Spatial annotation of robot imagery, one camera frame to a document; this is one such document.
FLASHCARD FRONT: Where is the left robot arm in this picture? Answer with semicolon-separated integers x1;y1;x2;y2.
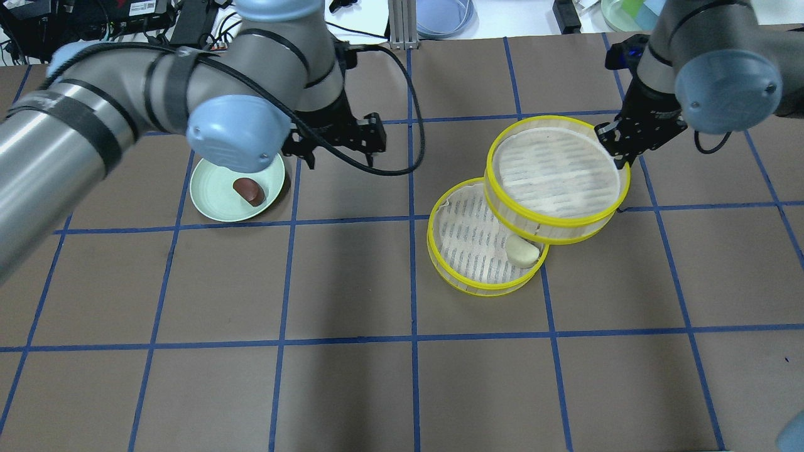
1;1;386;280

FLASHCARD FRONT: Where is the white steamed bun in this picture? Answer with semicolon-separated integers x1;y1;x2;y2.
504;235;542;269

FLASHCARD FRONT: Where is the aluminium frame post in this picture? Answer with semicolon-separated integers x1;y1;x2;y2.
388;0;420;50

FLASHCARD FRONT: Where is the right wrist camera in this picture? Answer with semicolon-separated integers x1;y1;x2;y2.
605;34;649;74

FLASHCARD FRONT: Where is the light green bowl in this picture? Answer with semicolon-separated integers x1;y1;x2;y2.
189;157;286;223

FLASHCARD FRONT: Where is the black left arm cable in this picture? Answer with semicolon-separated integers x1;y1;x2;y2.
38;41;426;176

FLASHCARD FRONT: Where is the clear green bowl with sponges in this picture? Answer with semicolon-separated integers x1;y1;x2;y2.
600;1;666;32

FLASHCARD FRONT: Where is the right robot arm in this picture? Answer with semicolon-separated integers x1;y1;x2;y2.
595;1;803;169

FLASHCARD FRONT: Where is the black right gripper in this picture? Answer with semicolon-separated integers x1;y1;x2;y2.
594;88;687;171

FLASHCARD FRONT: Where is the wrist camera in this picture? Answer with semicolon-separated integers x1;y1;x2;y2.
334;40;358;72
605;34;649;74

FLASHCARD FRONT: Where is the dark red bun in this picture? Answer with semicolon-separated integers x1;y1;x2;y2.
232;178;266;207

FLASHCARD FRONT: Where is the black device box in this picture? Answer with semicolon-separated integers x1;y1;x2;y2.
168;1;219;49

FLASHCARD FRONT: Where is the yellow rimmed steamer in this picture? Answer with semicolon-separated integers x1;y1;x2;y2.
484;115;631;244
426;177;550;297

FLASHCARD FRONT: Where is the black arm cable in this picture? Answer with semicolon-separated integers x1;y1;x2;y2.
694;129;732;155
38;41;426;176

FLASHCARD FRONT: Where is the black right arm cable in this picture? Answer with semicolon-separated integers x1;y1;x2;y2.
694;129;732;155

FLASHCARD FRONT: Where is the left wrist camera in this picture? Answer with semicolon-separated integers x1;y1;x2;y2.
334;40;358;72

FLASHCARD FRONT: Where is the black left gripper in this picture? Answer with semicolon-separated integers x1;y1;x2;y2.
281;112;387;171

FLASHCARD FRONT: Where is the light blue plate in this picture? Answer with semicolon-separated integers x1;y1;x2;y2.
416;1;475;38

